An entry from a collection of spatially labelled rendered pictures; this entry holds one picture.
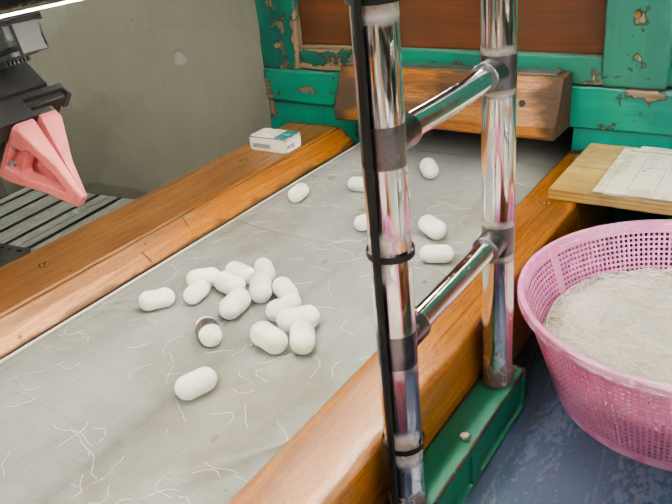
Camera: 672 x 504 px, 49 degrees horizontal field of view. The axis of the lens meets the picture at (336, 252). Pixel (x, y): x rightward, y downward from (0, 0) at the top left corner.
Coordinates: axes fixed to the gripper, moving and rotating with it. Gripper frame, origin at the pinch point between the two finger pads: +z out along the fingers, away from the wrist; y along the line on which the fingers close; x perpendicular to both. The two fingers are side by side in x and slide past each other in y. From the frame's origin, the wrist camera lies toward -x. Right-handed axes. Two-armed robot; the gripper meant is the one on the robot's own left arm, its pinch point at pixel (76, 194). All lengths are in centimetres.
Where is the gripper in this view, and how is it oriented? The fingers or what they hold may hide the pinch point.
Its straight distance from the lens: 68.8
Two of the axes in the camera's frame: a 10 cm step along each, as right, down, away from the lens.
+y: 5.4, -4.2, 7.3
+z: 7.0, 7.1, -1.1
